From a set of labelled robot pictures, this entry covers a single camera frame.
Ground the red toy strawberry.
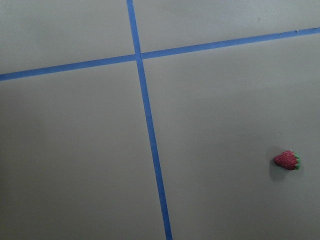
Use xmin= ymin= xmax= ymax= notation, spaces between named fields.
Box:
xmin=273 ymin=150 xmax=301 ymax=171

